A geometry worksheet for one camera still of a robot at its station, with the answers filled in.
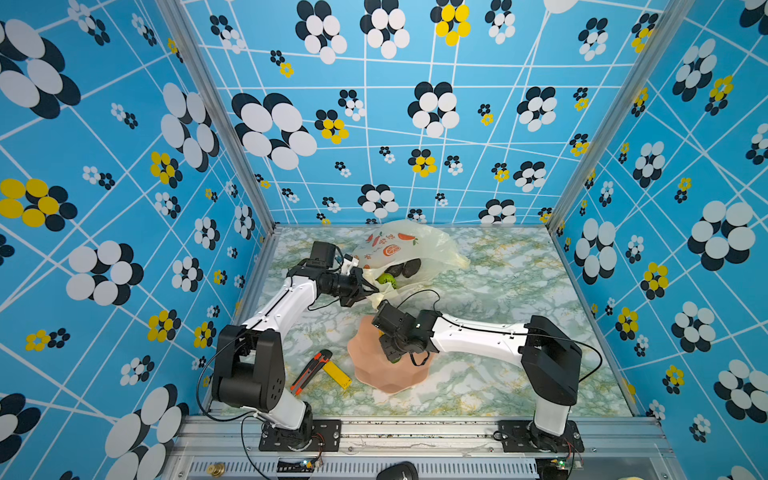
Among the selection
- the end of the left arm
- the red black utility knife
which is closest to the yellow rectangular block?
the red black utility knife

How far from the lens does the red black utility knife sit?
0.82 m

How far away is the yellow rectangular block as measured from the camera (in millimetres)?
829

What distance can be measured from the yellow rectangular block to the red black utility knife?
0.05 ft
